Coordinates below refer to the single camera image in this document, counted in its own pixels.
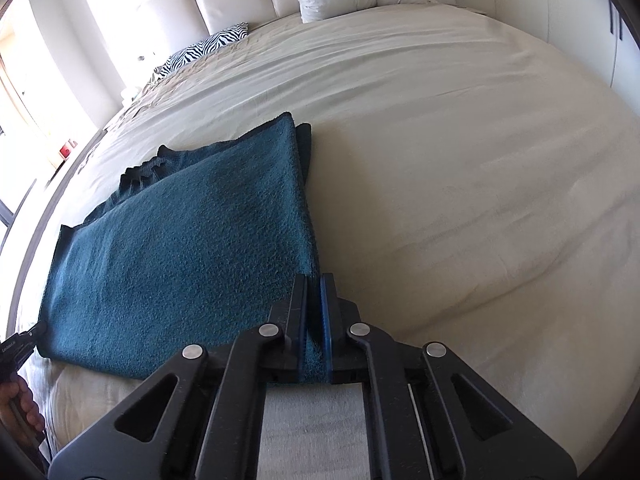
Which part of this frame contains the person's left hand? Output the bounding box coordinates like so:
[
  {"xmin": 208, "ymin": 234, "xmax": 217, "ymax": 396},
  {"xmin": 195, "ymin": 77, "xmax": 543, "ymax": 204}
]
[{"xmin": 0, "ymin": 374, "xmax": 47, "ymax": 443}]

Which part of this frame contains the white wardrobe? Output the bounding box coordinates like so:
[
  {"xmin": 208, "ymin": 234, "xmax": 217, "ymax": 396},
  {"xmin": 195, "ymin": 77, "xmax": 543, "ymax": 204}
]
[{"xmin": 430, "ymin": 0, "xmax": 640, "ymax": 107}]

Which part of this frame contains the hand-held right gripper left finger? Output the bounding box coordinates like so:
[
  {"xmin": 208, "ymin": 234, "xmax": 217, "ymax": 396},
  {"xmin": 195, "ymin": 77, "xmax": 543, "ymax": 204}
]
[{"xmin": 48, "ymin": 274, "xmax": 309, "ymax": 480}]

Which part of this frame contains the dark teal knit sweater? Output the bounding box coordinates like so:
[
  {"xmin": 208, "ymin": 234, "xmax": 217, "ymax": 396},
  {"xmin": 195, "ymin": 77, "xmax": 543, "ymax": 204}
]
[{"xmin": 37, "ymin": 111, "xmax": 332, "ymax": 386}]

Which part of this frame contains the zebra print pillow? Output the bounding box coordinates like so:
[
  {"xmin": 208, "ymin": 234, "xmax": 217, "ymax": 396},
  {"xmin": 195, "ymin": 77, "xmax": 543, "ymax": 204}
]
[{"xmin": 152, "ymin": 22, "xmax": 250, "ymax": 79}]

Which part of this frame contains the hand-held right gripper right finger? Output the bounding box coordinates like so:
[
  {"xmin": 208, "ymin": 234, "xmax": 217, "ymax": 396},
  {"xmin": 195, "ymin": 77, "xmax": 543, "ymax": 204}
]
[{"xmin": 320, "ymin": 273, "xmax": 581, "ymax": 480}]

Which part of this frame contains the black wardrobe handle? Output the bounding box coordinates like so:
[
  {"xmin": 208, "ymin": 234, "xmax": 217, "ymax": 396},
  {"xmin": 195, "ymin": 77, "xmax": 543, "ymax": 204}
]
[{"xmin": 608, "ymin": 0, "xmax": 624, "ymax": 42}]

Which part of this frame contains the bed with beige sheet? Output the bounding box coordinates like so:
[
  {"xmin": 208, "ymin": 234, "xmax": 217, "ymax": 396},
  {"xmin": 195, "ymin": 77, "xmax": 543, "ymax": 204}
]
[{"xmin": 15, "ymin": 1, "xmax": 640, "ymax": 472}]

